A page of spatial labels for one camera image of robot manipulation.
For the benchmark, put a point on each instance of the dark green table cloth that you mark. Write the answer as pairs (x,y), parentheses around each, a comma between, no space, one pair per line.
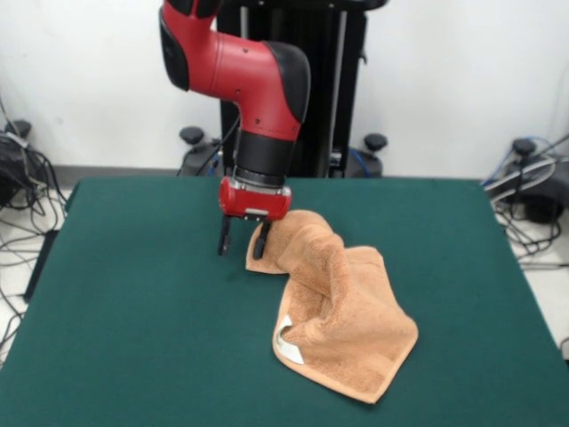
(133,356)

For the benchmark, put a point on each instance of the tan terry towel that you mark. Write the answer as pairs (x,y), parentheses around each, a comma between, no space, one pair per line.
(347,320)

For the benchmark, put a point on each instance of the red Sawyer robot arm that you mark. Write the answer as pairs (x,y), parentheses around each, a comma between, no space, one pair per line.
(249,75)

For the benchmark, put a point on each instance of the black pedestal leg with knob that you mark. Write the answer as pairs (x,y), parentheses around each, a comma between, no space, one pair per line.
(375,141)
(192,134)

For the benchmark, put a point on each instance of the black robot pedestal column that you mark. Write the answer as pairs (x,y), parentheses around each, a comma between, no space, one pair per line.
(338,89)

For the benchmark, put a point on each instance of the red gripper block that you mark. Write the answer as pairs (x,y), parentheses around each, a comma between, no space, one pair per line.
(255,202)

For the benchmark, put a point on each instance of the black pedestal foot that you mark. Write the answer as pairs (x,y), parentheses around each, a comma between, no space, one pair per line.
(18,126)
(523,147)

